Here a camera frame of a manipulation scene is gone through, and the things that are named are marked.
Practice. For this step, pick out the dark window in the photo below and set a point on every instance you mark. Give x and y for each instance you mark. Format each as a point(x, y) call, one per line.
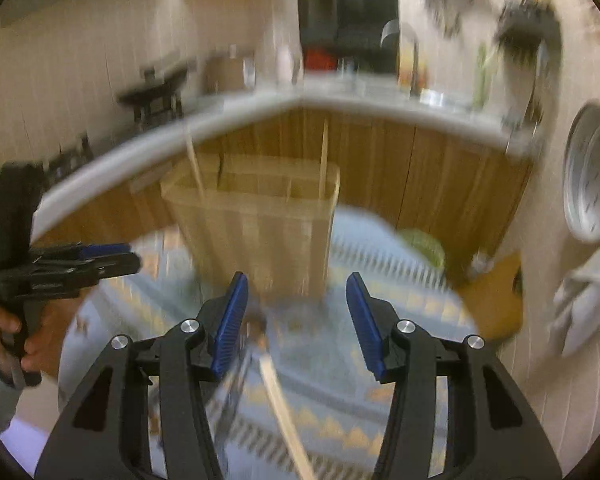
point(347, 5)

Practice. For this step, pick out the yellow wooden stool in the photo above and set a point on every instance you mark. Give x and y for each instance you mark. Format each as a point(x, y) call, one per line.
point(495, 300)

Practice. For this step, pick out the green bowl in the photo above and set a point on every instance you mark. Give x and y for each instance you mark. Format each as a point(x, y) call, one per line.
point(424, 247)

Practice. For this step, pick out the red container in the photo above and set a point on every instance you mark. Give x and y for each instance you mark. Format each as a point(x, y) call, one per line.
point(320, 57)

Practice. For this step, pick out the hanging kitchen tools rack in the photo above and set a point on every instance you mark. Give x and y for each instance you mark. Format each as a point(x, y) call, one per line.
point(527, 22)

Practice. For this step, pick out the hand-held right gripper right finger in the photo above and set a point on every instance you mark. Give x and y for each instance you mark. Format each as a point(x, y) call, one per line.
point(362, 327)

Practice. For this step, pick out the wooden kitchen cabinets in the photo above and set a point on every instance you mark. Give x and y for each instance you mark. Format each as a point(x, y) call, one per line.
point(420, 175)

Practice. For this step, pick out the wooden utensil holder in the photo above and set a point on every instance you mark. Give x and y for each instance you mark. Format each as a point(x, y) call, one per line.
point(252, 225)

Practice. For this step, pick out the brown jar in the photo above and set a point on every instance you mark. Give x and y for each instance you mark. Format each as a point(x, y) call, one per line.
point(225, 72)

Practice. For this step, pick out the metal faucet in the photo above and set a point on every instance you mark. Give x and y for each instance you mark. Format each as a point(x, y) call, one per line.
point(405, 55)

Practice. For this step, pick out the wooden chopstick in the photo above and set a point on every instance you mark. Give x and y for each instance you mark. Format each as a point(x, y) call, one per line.
point(195, 160)
point(286, 420)

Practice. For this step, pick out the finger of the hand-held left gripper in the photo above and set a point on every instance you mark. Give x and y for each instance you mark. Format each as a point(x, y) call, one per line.
point(102, 249)
point(105, 266)

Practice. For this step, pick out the person's left hand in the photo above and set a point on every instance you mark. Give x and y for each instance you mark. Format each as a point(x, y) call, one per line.
point(42, 340)

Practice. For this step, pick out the black stove rack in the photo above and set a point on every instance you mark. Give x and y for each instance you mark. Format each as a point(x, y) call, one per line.
point(155, 90)

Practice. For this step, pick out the white round wall clock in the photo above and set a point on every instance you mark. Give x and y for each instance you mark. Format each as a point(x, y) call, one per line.
point(592, 175)

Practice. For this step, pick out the green bottle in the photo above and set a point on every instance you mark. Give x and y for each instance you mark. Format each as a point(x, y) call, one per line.
point(482, 77)

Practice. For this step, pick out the white kitchen counter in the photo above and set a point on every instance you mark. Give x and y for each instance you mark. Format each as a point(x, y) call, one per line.
point(260, 105)

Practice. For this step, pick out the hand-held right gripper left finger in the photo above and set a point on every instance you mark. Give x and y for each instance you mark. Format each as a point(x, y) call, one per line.
point(230, 327)

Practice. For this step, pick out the white cloth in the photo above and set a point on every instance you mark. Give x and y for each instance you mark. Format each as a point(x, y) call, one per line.
point(585, 305)

